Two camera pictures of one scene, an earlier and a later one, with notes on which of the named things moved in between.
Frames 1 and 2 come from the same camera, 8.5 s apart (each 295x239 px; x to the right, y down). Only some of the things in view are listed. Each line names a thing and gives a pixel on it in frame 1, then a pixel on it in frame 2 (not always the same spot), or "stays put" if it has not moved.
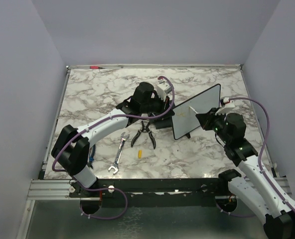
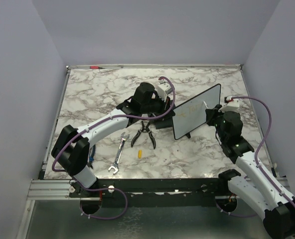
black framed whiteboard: (185, 120) stays put
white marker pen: (194, 110) to (204, 102)
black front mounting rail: (155, 188) stays put
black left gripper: (165, 105) stays put
